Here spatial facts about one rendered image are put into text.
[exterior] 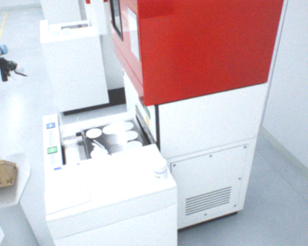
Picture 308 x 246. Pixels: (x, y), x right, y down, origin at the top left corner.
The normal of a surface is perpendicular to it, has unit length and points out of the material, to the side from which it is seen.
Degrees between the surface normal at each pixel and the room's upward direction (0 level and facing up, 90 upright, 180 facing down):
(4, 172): 90
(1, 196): 0
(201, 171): 90
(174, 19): 90
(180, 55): 90
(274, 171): 0
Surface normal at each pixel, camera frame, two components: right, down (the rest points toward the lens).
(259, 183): -0.04, -0.82
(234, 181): 0.30, 0.54
